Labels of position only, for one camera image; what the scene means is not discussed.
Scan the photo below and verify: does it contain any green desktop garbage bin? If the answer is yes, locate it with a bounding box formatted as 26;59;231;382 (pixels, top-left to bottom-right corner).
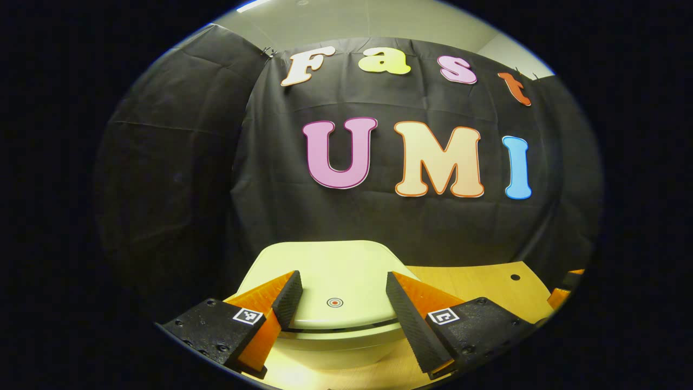
236;240;423;372

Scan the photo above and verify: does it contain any black backdrop cloth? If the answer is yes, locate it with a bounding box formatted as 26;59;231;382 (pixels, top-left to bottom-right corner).
95;23;604;320

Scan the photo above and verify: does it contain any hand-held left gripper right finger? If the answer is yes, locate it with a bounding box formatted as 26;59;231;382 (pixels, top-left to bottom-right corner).
385;271;534;380

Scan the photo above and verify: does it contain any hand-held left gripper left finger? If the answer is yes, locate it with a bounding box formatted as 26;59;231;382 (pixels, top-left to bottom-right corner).
161;270;304;380

